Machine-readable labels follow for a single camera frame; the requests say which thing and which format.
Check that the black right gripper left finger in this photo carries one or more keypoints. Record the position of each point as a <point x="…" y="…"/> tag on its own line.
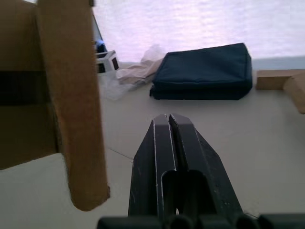
<point x="145" y="167"/>

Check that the white box with dark panels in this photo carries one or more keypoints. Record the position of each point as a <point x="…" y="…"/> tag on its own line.
<point x="107" y="63"/>

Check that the dark blue fabric case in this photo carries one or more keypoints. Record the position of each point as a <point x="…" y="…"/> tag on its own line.
<point x="202" y="71"/>

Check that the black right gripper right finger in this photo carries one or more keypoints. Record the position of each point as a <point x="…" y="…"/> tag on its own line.
<point x="205" y="162"/>

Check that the crumpled clear plastic bag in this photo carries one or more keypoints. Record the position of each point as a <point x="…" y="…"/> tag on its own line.
<point x="138" y="71"/>

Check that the small brown cardboard box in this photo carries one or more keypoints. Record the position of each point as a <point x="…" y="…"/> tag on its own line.
<point x="52" y="95"/>

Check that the flat brown cardboard piece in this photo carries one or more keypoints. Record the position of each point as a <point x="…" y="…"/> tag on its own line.
<point x="281" y="83"/>

